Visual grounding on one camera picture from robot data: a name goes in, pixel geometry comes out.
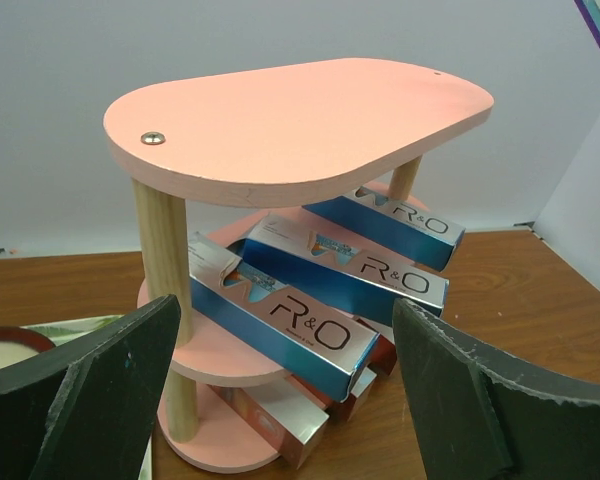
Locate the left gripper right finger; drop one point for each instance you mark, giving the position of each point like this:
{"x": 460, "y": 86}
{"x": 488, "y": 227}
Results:
{"x": 482, "y": 413}

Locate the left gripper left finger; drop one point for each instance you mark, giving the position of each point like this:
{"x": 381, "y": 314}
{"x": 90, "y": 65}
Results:
{"x": 86, "y": 409}

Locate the blue toothpaste box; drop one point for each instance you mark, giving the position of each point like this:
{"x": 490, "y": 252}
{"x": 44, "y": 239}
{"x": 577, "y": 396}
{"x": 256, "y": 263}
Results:
{"x": 404, "y": 228}
{"x": 361, "y": 282}
{"x": 311, "y": 340}

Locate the pink three-tier shelf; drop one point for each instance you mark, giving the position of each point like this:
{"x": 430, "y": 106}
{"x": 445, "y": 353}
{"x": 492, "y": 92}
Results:
{"x": 276, "y": 137}

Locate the dark red rimmed plate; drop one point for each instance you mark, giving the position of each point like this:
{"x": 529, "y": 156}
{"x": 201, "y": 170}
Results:
{"x": 18, "y": 344}

